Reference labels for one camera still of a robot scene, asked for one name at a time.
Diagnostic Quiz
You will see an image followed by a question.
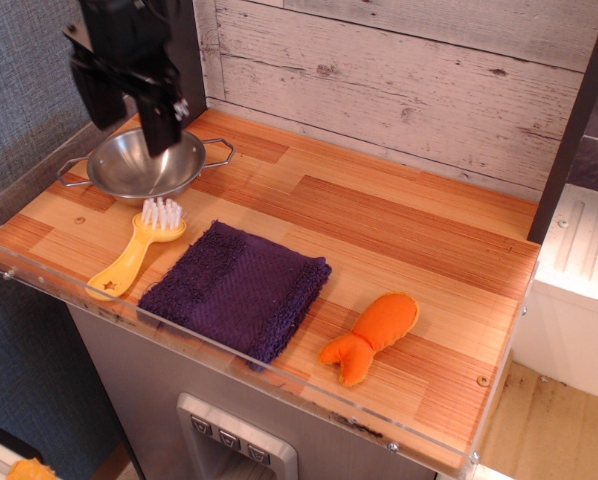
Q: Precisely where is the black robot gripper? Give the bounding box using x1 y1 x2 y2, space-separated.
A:
62 1 189 156

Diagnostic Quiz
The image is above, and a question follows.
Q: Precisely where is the stainless steel pot with handles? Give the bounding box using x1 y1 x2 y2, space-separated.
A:
56 128 236 206

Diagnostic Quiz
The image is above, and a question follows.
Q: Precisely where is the orange plush gold fish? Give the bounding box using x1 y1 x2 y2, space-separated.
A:
319 292 421 387

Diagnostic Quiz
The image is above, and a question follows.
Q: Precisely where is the yellow brush with white bristles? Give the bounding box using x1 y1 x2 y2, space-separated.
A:
86 197 186 301

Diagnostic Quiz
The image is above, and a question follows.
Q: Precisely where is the clear acrylic front guard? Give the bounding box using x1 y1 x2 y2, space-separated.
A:
0 236 481 474

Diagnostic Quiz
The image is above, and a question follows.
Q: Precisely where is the purple folded towel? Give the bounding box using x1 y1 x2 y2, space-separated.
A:
138 221 332 371

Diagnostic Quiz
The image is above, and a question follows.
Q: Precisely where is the silver toy fridge cabinet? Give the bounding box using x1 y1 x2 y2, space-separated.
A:
69 307 436 479

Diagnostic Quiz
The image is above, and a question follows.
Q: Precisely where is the grey water dispenser panel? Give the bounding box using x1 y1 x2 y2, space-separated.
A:
177 393 299 479

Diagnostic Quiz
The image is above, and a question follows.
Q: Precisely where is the orange plush toy at corner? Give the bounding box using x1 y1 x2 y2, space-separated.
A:
6 459 57 480

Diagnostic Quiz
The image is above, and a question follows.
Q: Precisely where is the white toy sink counter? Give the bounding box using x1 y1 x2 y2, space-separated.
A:
512 185 598 396

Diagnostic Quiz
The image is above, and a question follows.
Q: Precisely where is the dark right vertical post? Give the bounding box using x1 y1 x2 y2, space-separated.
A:
527 37 598 244

